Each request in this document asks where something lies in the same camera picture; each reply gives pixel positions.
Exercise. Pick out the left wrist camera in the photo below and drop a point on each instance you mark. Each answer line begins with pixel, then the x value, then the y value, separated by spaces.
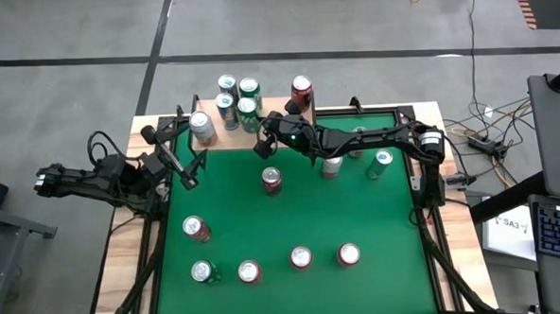
pixel 148 133

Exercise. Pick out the orange Fanta can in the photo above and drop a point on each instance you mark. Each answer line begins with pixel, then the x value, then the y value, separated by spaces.
pixel 249 271
pixel 349 253
pixel 301 256

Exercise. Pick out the slim blue beverage can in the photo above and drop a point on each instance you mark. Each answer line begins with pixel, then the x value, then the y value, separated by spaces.
pixel 227 82
pixel 226 107

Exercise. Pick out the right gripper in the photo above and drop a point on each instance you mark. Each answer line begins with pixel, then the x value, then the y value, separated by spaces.
pixel 290 133

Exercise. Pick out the black aluminium table frame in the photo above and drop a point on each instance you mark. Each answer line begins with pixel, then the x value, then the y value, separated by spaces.
pixel 377 109

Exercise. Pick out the silver beverage can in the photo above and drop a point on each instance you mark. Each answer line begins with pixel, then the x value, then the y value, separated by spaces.
pixel 202 125

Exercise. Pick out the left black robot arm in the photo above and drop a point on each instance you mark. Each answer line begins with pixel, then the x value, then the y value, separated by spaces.
pixel 87 184

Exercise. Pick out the black power strip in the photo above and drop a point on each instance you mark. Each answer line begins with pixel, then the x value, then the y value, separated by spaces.
pixel 485 145

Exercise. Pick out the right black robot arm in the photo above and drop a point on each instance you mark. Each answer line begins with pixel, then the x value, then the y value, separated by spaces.
pixel 374 136

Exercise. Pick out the black desk beam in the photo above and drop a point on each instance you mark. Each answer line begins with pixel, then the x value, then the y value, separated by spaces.
pixel 504 198

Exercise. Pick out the wooden shelf with black frame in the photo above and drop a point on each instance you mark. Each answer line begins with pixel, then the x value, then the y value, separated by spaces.
pixel 279 140

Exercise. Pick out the silver mounting bracket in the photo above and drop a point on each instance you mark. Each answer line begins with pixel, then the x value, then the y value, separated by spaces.
pixel 416 183

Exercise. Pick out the green Sprite can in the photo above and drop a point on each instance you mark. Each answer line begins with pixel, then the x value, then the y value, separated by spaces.
pixel 201 270
pixel 249 87
pixel 247 108

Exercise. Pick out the green table mat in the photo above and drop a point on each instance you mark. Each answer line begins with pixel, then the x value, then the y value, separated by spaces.
pixel 291 294

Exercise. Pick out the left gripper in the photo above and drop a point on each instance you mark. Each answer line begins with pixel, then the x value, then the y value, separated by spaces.
pixel 155 167

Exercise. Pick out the red Star Wars Coca-Cola can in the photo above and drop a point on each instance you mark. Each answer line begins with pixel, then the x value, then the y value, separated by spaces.
pixel 193 224
pixel 271 176

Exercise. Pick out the grey side table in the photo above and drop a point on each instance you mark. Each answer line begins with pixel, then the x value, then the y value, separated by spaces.
pixel 8 223

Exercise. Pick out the white and red can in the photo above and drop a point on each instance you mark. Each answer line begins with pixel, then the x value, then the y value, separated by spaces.
pixel 358 129
pixel 331 169

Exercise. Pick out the grey desk panel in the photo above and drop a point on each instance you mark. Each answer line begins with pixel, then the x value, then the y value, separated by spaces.
pixel 553 131

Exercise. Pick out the white SA3 sign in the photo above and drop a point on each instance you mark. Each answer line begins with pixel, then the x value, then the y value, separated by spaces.
pixel 506 232

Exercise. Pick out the blue silver Red Bull can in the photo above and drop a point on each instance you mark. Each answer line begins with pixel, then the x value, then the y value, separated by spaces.
pixel 383 157

